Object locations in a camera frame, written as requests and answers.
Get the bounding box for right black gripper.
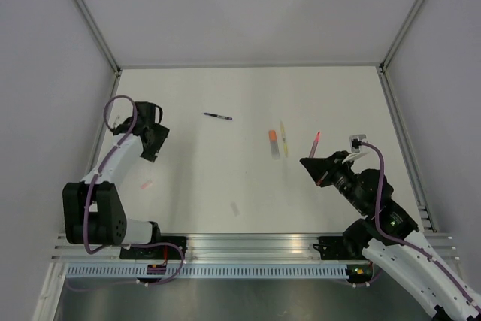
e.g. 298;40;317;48
301;150;368;214

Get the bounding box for pink pen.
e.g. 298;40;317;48
309;131;321;158

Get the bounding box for yellow pen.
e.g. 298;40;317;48
280;120;289;157

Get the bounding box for orange clear pen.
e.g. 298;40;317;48
269;139;280;159

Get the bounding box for purple pen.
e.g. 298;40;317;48
203;112;233;121

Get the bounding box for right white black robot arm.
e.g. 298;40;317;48
300;151;480;320

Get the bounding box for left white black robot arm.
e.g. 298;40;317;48
62;101;169;259

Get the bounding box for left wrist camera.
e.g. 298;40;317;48
112;115;126;129

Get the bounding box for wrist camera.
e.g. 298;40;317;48
112;115;126;129
342;134;367;164

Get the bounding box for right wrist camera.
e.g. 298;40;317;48
342;134;367;164

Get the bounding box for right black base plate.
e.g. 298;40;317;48
313;236;366;261

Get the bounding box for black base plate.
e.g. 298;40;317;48
313;236;366;261
119;235;187;262

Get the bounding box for aluminium rail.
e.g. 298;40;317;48
50;232;460;264

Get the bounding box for white slotted cable duct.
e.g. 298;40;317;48
67;263;348;280

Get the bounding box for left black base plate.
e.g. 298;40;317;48
119;235;187;262

